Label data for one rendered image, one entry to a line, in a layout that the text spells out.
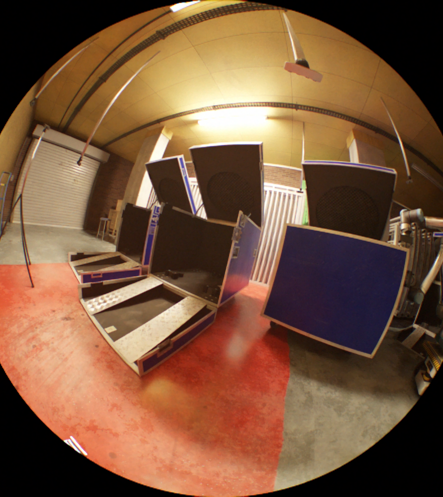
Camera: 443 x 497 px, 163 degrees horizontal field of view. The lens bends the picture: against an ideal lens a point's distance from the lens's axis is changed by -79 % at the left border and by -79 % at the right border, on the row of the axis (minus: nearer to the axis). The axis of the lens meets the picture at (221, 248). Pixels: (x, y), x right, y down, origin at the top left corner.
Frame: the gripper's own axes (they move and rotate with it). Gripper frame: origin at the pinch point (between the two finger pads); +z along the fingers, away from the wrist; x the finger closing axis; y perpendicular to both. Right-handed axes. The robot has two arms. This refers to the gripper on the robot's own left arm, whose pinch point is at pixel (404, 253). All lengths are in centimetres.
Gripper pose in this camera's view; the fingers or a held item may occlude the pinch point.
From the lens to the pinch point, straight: 138.7
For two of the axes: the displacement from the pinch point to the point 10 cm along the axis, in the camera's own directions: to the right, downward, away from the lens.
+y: 6.1, 2.7, 7.4
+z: -3.3, 9.4, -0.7
